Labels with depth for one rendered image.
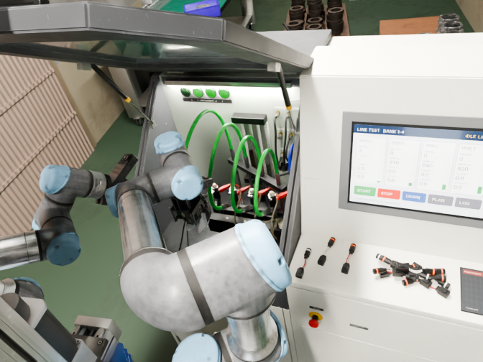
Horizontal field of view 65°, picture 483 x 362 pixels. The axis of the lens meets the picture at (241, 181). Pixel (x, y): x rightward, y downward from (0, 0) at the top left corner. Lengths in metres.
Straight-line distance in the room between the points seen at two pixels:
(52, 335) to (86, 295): 2.09
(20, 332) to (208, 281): 0.29
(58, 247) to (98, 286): 1.97
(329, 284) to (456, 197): 0.47
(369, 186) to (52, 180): 0.93
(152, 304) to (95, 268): 2.50
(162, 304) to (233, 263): 0.11
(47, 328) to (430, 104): 1.07
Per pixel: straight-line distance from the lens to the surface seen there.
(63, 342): 0.88
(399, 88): 1.19
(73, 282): 3.07
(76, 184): 1.07
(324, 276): 1.35
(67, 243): 0.98
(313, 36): 1.64
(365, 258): 1.40
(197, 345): 0.95
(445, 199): 1.32
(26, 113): 3.71
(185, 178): 0.87
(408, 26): 5.46
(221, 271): 0.54
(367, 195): 1.33
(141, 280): 0.58
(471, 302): 1.36
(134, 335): 2.59
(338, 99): 1.22
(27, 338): 0.68
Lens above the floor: 2.09
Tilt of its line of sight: 40 degrees down
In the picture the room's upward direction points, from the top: 13 degrees counter-clockwise
